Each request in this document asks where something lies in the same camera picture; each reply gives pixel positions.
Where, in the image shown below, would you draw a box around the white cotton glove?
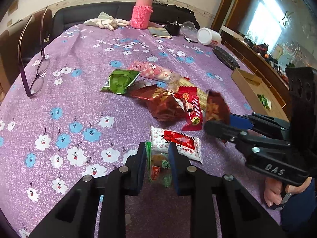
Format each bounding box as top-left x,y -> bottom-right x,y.
84,17 -> 130,31

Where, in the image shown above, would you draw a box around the purple floral tablecloth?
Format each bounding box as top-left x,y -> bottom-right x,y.
0,23 -> 281,238

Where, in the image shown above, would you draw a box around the white green snack packet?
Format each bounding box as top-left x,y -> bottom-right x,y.
257,94 -> 271,110

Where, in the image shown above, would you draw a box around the cardboard box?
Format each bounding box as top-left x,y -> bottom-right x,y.
230,68 -> 289,119

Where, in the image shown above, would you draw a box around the beige wall plaque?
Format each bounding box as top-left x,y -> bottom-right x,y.
9,0 -> 20,16

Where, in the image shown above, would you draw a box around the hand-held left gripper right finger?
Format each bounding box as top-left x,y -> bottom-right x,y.
168,142 -> 286,238

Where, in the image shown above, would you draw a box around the white red snack packet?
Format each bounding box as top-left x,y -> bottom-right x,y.
151,126 -> 203,164

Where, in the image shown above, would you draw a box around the black oval glasses case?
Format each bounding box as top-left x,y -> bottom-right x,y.
212,46 -> 241,70

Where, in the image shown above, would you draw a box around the pink knitted sleeve bottle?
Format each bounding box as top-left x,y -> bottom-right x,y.
130,0 -> 154,29

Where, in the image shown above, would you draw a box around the person's right forearm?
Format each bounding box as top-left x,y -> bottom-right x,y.
281,176 -> 317,233

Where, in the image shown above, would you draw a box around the white flat box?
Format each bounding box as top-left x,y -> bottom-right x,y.
220,25 -> 245,39

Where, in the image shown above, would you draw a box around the wooden partition counter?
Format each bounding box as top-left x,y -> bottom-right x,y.
210,0 -> 293,121

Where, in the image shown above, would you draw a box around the person's right hand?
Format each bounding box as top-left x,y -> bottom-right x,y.
264,172 -> 313,209

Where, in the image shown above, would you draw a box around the clear green-trimmed pastry packet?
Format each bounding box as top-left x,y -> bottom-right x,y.
145,141 -> 172,187

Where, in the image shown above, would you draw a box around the pink cartoon snack packet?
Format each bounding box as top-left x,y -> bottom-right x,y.
127,61 -> 174,82

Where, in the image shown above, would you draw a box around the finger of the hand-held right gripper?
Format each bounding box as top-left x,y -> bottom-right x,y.
204,120 -> 292,159
228,112 -> 291,140

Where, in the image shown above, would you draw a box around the pale green cloth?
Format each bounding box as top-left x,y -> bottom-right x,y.
96,11 -> 114,21

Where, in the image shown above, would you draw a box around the clear plastic cup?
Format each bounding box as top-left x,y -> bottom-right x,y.
181,21 -> 200,36

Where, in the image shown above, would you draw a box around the brown chair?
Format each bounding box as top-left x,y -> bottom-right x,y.
0,9 -> 53,85

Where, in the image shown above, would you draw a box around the black sofa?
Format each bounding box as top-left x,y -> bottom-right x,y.
52,1 -> 201,31

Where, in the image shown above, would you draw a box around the black cup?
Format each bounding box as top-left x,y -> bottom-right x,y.
165,20 -> 182,37

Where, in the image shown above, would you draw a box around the beige biscuit packet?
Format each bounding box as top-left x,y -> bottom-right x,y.
168,76 -> 210,111

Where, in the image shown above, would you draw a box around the purple eyeglasses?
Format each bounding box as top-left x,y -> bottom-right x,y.
18,6 -> 51,98

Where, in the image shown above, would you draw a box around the dark maroon snack packet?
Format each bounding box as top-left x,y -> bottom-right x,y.
204,89 -> 231,126

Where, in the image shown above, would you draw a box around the brown red snack packet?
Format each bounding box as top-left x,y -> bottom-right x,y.
129,84 -> 186,122

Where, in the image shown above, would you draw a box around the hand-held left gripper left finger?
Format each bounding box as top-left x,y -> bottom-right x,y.
29,142 -> 147,238

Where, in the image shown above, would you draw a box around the white plastic jar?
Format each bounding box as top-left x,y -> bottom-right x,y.
197,27 -> 222,46

